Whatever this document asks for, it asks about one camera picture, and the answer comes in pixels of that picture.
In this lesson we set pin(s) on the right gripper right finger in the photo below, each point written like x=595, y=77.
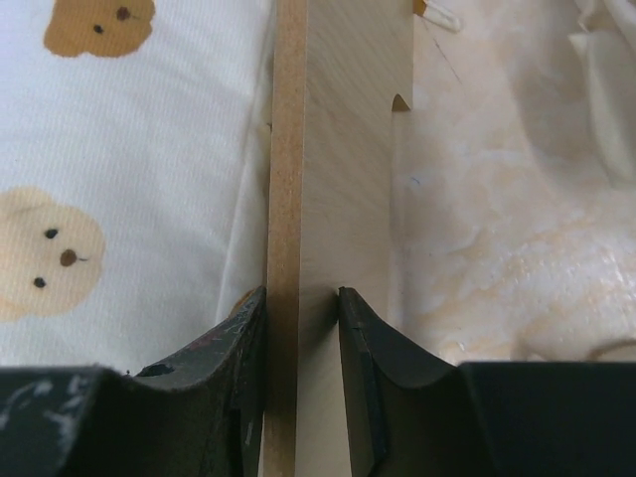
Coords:
x=410, y=413

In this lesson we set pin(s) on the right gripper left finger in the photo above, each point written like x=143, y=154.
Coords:
x=197, y=412

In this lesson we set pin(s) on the bear print white cushion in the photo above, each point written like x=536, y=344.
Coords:
x=134, y=172

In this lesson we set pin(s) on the wooden pet bed frame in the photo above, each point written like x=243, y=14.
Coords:
x=341, y=71

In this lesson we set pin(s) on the cream crumpled blanket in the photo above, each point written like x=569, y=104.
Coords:
x=555, y=79

